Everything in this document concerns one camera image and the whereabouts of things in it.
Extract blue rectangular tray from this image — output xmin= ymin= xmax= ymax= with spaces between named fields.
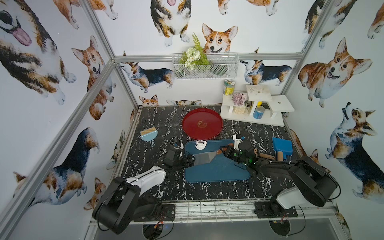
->
xmin=185 ymin=140 xmax=251 ymax=183

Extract white dough piece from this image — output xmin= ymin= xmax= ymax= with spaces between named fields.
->
xmin=195 ymin=140 xmax=207 ymax=151

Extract wooden dough roller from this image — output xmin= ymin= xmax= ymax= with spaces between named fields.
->
xmin=259 ymin=152 xmax=284 ymax=162

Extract metal scraper wooden handle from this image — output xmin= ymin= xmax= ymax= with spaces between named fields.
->
xmin=194 ymin=143 xmax=234 ymax=166

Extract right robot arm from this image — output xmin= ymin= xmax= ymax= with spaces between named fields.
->
xmin=220 ymin=141 xmax=340 ymax=209

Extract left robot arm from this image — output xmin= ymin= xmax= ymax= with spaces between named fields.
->
xmin=92 ymin=146 xmax=196 ymax=235

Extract blue dustpan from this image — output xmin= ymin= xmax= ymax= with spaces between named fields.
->
xmin=272 ymin=138 xmax=293 ymax=161

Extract blue bottle yellow cap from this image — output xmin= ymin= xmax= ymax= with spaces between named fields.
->
xmin=253 ymin=102 xmax=265 ymax=120

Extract round red tray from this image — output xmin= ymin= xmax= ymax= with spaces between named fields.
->
xmin=182 ymin=108 xmax=223 ymax=141

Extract white tiered shelf stand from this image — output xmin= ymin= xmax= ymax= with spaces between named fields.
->
xmin=220 ymin=84 xmax=295 ymax=127

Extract purple flower pot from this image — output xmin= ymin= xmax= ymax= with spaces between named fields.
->
xmin=233 ymin=92 xmax=249 ymax=115

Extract yellow green can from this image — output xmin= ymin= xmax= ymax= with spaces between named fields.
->
xmin=223 ymin=79 xmax=236 ymax=96

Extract artificial green white plant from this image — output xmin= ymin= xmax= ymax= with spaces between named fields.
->
xmin=179 ymin=33 xmax=211 ymax=71

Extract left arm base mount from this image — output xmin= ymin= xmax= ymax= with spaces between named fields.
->
xmin=134 ymin=204 xmax=176 ymax=222

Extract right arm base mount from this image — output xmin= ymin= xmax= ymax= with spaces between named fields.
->
xmin=254 ymin=202 xmax=298 ymax=219

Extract white wire wall basket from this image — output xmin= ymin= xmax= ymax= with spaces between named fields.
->
xmin=172 ymin=53 xmax=240 ymax=80

